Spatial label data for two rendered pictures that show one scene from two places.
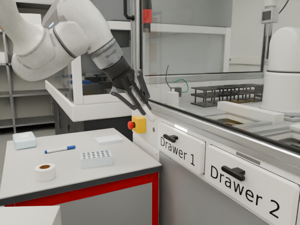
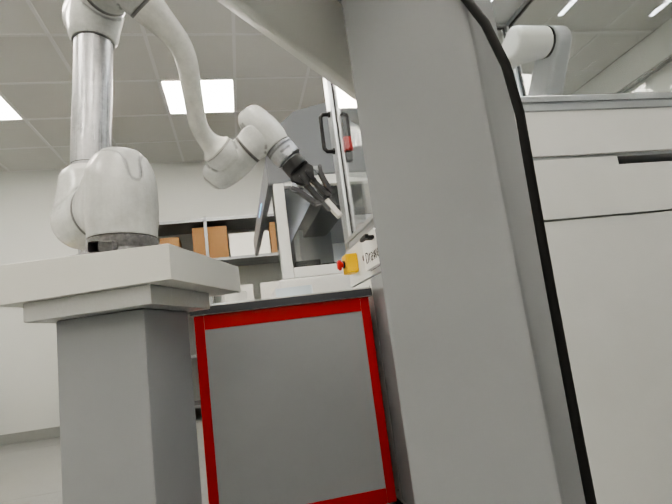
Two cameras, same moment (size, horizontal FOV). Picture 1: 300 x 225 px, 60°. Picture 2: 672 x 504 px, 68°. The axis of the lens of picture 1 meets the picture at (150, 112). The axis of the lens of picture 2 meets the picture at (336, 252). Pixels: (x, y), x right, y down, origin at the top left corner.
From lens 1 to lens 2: 93 cm
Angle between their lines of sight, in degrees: 26
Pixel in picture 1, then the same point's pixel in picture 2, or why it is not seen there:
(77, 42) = (254, 141)
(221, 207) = not seen: hidden behind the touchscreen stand
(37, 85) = not seen: hidden behind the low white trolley
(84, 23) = (259, 125)
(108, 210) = (307, 341)
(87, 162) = (282, 292)
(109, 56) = (283, 150)
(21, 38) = (209, 143)
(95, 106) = (310, 280)
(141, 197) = (349, 330)
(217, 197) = not seen: hidden behind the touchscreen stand
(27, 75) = (214, 179)
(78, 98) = (287, 270)
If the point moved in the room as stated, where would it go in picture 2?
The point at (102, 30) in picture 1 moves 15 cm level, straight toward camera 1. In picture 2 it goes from (275, 128) to (264, 107)
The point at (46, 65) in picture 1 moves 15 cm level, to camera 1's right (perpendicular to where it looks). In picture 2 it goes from (230, 166) to (275, 156)
